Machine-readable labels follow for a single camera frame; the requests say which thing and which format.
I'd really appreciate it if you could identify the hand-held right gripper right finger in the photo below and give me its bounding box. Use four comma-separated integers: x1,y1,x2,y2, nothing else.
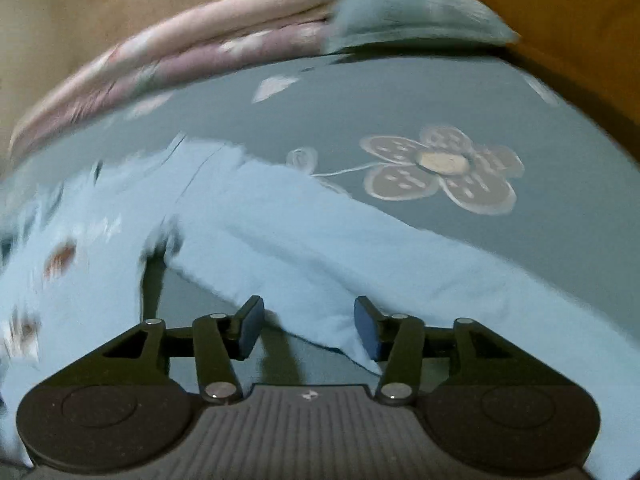
354,296,578,405

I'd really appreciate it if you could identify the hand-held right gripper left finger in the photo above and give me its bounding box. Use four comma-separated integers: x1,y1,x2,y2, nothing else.
40,295,265,405

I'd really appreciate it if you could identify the light blue printed t-shirt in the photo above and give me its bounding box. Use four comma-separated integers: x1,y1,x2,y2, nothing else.
0,140,640,466

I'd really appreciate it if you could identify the pink floral quilt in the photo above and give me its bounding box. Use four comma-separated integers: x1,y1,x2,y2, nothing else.
10,0,421,151

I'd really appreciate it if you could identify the blue floral pillow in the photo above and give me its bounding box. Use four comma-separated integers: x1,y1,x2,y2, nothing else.
325,0,521,56

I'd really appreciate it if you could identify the wooden headboard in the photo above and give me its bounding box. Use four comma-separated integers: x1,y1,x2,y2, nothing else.
420,0,640,131

